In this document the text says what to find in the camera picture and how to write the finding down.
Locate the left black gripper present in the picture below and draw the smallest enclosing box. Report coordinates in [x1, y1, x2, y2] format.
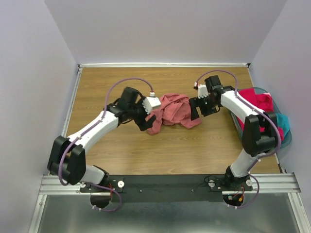
[128, 96, 156, 131]

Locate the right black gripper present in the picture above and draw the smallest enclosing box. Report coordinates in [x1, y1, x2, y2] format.
[189, 94, 218, 120]

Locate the salmon pink t shirt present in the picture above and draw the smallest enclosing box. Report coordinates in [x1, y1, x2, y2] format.
[146, 93, 202, 135]

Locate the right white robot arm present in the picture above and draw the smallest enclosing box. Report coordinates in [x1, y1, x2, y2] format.
[189, 75, 281, 190]

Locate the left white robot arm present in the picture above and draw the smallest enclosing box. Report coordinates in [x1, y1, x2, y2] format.
[47, 87, 161, 192]

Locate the magenta t shirt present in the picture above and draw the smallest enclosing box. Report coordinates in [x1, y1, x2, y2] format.
[238, 88, 284, 141]

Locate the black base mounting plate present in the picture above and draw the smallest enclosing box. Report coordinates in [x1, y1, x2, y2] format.
[79, 173, 254, 204]

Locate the teal t shirt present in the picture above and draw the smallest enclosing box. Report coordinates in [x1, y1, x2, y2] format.
[276, 113, 290, 136]

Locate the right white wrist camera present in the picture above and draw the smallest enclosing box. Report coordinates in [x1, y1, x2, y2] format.
[198, 84, 208, 99]

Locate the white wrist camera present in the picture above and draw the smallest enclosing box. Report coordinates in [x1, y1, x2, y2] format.
[142, 97, 161, 115]
[198, 84, 208, 99]

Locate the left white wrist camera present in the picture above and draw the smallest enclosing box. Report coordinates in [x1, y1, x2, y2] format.
[142, 97, 161, 115]

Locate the aluminium front rail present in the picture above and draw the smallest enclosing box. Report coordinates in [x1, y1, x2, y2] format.
[39, 173, 301, 195]

